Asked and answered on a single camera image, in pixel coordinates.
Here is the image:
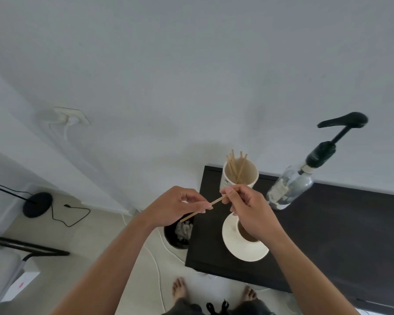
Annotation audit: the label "person's right hand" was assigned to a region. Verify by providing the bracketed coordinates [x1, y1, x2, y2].
[220, 184, 283, 242]

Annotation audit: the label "person's left hand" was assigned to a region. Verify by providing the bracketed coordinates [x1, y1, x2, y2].
[141, 186, 214, 229]

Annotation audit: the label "wooden coffee stirrer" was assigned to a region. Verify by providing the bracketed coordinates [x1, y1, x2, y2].
[179, 196, 228, 223]

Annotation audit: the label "person's right forearm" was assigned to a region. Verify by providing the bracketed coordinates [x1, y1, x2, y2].
[264, 228, 360, 315]

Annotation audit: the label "person's left forearm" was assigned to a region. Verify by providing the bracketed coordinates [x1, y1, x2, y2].
[51, 210, 163, 315]

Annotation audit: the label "white stick holder cup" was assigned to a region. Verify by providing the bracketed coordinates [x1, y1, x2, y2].
[220, 159, 259, 191]

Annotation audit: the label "crumpled paper waste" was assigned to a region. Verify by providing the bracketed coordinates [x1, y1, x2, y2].
[175, 221, 194, 242]

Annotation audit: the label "white coffee cup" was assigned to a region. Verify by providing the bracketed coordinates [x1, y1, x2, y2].
[236, 217, 260, 244]

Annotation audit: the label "bunch of wooden sticks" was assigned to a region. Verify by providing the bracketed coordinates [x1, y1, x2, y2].
[226, 149, 248, 185]

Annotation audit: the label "brown coffee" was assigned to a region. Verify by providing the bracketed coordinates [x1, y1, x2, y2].
[239, 222, 259, 243]

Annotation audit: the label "black waste bin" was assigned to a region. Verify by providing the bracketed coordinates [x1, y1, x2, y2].
[164, 212, 195, 250]

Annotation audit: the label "white saucer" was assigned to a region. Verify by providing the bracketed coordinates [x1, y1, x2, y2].
[222, 212, 270, 262]

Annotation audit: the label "clear glass pump bottle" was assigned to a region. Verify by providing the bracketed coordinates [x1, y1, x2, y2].
[266, 112, 369, 210]

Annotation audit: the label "person's left foot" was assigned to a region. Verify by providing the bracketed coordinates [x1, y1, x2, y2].
[172, 277, 188, 301]

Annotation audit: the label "person's foot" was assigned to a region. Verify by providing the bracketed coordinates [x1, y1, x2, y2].
[242, 285, 257, 303]
[172, 277, 188, 301]

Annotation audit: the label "person's right foot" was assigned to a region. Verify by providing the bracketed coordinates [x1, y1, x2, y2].
[242, 285, 257, 303]

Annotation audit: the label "grey trousers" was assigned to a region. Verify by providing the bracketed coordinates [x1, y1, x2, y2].
[164, 298, 277, 315]

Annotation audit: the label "black table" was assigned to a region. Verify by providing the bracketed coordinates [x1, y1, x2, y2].
[185, 165, 394, 313]

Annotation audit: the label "black floor lamp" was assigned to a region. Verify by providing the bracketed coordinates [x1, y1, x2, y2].
[0, 179, 53, 219]

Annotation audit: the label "white box with pink mark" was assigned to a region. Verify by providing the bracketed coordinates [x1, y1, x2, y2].
[1, 258, 41, 305]

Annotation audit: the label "white floor cable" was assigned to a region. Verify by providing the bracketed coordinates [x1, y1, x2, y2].
[121, 211, 167, 313]

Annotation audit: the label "black drawstring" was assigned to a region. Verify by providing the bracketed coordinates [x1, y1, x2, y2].
[206, 300, 230, 315]

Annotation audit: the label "thin black cable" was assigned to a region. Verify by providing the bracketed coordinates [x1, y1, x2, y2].
[51, 203, 91, 228]

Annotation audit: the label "white wall socket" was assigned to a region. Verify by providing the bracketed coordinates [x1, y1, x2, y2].
[53, 107, 91, 126]

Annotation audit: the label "black chair frame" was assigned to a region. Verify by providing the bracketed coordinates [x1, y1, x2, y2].
[0, 236, 71, 262]

